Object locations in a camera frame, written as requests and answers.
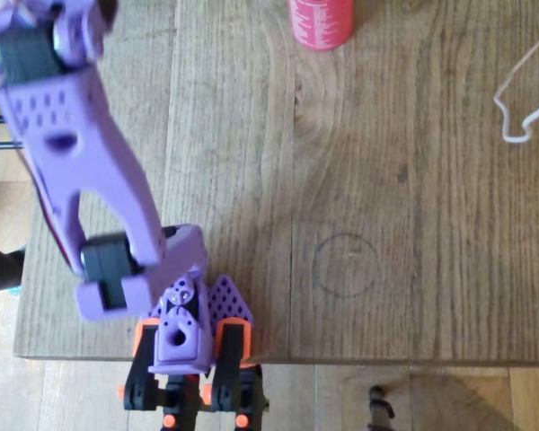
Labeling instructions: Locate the red printed cup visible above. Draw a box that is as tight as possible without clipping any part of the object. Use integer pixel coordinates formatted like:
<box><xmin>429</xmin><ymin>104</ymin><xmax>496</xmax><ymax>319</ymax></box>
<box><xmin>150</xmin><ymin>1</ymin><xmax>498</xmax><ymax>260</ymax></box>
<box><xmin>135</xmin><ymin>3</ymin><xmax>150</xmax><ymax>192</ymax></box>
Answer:
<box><xmin>287</xmin><ymin>0</ymin><xmax>356</xmax><ymax>52</ymax></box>

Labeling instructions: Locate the black orange table clamp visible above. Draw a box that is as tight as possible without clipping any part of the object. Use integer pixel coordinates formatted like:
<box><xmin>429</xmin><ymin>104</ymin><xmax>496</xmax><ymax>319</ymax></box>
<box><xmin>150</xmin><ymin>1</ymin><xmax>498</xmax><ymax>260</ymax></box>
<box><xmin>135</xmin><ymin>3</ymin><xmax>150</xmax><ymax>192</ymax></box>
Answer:
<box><xmin>116</xmin><ymin>316</ymin><xmax>195</xmax><ymax>431</ymax></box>
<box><xmin>201</xmin><ymin>316</ymin><xmax>267</xmax><ymax>431</ymax></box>

